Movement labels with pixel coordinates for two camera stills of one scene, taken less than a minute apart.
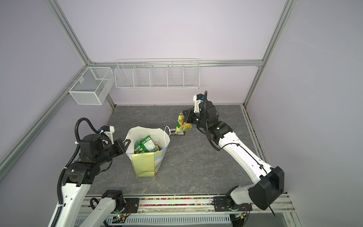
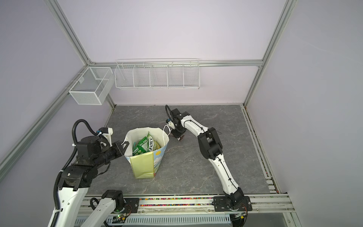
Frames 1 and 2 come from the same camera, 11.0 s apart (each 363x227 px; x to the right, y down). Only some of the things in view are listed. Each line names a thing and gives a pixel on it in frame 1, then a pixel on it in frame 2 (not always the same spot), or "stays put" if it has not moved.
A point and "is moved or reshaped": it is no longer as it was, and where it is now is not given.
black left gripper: [118, 144] stays put
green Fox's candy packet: [146, 145] stays put
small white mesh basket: [92, 86] stays put
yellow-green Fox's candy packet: [182, 126] is moved or reshaped
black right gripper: [190, 117] → [177, 135]
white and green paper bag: [147, 149] stays put
